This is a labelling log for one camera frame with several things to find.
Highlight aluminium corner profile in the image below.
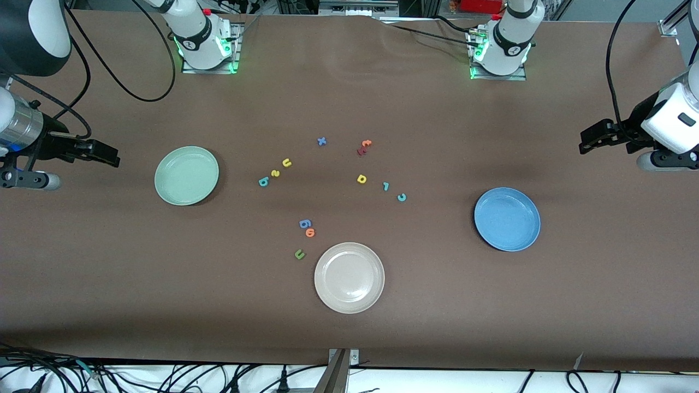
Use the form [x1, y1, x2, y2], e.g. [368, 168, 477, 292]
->
[658, 0, 699, 38]

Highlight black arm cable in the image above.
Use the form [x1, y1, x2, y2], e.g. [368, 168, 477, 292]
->
[605, 0, 639, 137]
[5, 0, 178, 140]

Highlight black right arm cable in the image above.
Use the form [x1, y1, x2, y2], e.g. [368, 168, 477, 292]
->
[5, 0, 178, 140]

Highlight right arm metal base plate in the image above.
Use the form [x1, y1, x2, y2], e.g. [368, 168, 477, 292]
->
[181, 21, 245, 75]

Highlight red box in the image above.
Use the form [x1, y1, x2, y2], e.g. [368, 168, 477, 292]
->
[461, 0, 504, 14]

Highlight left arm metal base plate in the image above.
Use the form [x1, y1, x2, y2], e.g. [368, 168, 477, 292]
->
[469, 27, 528, 82]

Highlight brown table cover mat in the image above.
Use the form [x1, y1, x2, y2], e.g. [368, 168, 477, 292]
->
[0, 10, 699, 373]

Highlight grey metal frame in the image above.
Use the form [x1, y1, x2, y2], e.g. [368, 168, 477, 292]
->
[318, 0, 400, 18]

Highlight green round plate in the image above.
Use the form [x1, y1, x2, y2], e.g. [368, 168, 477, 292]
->
[155, 146, 220, 206]

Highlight beige round plate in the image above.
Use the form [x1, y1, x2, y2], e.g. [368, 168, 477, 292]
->
[314, 242, 386, 314]

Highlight teal cable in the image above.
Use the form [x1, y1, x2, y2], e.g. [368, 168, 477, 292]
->
[76, 359, 103, 380]

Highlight blue round plate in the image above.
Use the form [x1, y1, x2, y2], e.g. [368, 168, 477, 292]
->
[473, 187, 541, 252]

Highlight metal table edge bracket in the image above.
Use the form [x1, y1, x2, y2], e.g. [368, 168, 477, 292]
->
[327, 348, 361, 393]

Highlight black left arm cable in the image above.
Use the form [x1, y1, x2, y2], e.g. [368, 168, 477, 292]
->
[605, 0, 639, 137]

